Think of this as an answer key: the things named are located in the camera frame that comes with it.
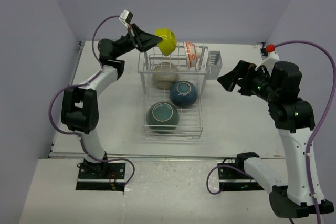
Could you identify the beige bowl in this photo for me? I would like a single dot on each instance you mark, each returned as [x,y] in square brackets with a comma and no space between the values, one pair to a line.
[165,75]

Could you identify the grey cutlery holder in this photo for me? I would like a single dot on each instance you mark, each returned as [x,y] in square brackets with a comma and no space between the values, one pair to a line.
[215,65]

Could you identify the white wire dish rack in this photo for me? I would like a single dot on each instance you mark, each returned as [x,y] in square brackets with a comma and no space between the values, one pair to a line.
[190,125]

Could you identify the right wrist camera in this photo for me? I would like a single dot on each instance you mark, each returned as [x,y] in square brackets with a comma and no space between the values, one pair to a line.
[270,57]

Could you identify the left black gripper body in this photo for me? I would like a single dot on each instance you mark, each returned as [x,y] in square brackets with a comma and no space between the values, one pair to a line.
[126,44]

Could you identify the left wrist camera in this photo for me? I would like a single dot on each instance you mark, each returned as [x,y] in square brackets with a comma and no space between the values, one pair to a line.
[126,17]

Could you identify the yellow bowl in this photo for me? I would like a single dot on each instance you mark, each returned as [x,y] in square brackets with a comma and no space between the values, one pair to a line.
[168,43]

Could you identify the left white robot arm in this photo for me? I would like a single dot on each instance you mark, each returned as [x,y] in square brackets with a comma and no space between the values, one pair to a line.
[80,110]

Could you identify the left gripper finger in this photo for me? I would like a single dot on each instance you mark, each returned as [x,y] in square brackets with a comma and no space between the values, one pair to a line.
[143,38]
[144,46]

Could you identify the dark green bowl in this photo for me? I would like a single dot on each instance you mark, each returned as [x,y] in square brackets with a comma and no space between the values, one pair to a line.
[163,117]

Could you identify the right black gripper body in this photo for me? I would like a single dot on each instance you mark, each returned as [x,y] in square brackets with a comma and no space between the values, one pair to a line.
[256,82]

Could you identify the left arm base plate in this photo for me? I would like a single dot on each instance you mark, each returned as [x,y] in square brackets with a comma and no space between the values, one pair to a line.
[101,177]

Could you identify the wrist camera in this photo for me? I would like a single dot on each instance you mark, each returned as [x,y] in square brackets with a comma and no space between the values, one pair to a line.
[126,17]
[270,57]

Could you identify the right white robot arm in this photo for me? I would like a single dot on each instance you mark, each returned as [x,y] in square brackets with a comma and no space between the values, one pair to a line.
[300,195]

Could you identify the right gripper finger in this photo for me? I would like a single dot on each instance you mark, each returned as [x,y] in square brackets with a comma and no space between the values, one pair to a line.
[232,86]
[231,78]

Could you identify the blue bowl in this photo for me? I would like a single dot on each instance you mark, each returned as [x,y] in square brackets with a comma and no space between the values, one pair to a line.
[183,94]

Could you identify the white orange patterned bowl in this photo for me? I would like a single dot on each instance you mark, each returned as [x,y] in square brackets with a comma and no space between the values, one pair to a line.
[193,54]

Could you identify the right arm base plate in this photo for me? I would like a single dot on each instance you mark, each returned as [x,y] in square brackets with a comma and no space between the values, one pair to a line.
[232,180]

